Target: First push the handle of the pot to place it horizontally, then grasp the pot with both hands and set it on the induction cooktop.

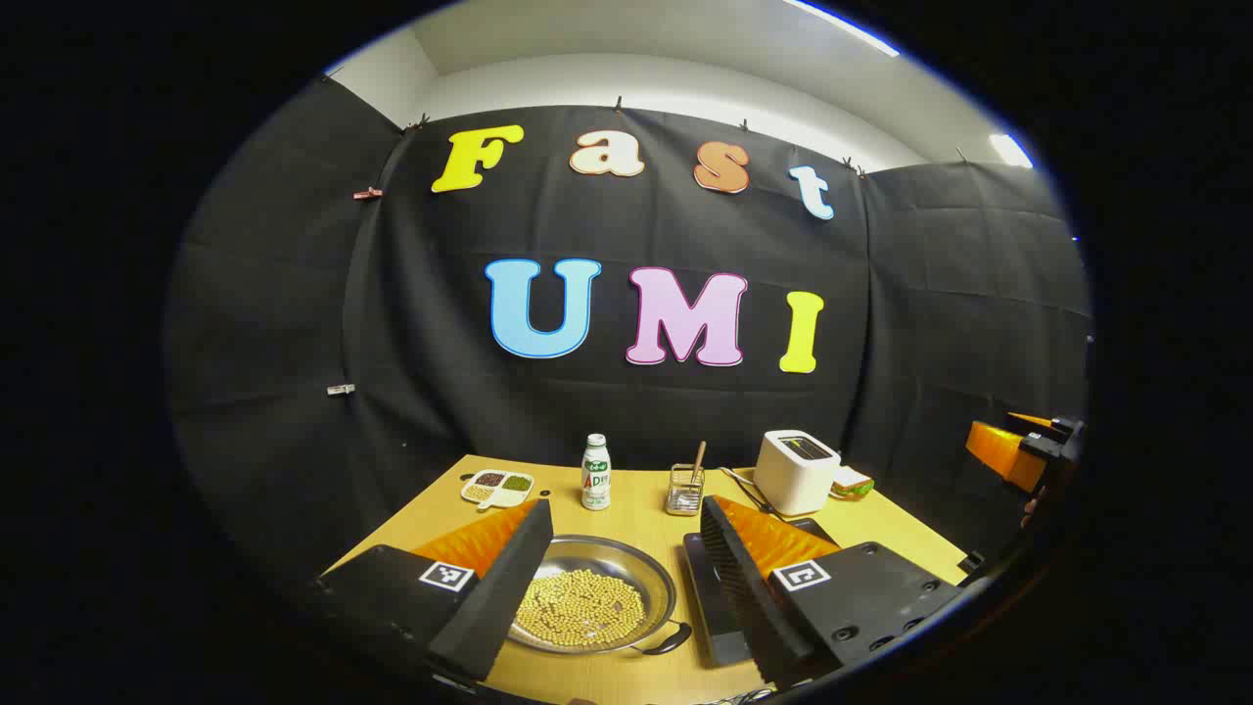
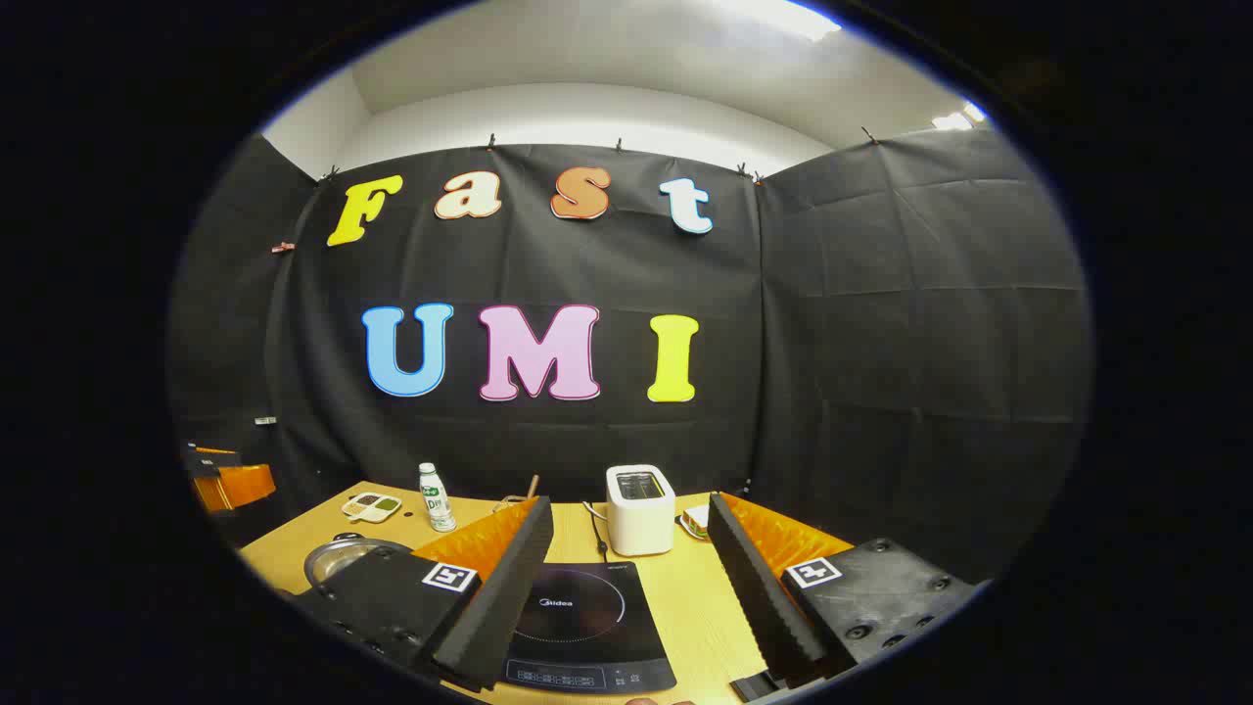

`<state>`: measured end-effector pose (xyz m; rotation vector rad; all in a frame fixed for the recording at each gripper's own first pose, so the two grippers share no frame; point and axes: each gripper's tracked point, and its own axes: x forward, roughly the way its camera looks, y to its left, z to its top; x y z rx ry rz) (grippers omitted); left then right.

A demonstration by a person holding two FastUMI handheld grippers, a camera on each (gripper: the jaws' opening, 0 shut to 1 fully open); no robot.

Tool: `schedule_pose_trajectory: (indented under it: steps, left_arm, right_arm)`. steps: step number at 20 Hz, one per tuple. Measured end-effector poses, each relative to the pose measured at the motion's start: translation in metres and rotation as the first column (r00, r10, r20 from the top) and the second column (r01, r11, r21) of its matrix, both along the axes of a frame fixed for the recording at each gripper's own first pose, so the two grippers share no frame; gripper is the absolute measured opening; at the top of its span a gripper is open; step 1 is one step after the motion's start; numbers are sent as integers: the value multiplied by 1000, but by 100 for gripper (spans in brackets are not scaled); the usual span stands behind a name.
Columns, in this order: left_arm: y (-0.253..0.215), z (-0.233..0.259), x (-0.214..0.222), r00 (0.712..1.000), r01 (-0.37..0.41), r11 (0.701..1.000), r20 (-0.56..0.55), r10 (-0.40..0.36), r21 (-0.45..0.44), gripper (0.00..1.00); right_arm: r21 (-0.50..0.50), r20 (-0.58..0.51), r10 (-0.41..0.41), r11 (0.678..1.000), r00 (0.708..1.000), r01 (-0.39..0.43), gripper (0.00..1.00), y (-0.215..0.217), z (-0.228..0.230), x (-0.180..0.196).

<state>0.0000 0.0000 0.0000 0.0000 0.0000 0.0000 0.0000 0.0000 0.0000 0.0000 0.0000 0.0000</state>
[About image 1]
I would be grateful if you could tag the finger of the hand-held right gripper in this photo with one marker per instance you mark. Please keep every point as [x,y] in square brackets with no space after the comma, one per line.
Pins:
[1030,420]
[998,452]

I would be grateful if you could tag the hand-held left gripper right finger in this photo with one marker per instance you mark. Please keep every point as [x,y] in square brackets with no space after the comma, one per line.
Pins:
[744,597]

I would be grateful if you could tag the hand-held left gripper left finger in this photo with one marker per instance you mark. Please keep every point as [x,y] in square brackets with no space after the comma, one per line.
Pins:
[499,597]

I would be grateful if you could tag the black induction cooktop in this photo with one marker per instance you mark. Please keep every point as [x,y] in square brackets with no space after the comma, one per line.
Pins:
[715,607]

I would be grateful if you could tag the pile of yellow soybeans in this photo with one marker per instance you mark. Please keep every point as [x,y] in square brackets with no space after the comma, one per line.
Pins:
[578,607]

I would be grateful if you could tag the white divided dish of beans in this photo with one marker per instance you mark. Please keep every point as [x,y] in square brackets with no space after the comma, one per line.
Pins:
[497,487]

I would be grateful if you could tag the white toaster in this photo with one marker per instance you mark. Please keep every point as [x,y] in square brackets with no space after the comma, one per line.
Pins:
[793,485]

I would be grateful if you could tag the wooden spoon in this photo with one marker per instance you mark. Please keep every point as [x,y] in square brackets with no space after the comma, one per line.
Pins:
[699,460]

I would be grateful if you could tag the sandwich with lettuce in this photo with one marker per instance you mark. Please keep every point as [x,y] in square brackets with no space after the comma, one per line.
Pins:
[854,482]

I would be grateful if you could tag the white drink bottle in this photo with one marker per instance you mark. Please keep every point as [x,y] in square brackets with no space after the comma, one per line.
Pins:
[596,480]

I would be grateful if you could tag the short ceiling light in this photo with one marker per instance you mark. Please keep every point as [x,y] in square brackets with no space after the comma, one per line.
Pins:
[1010,150]

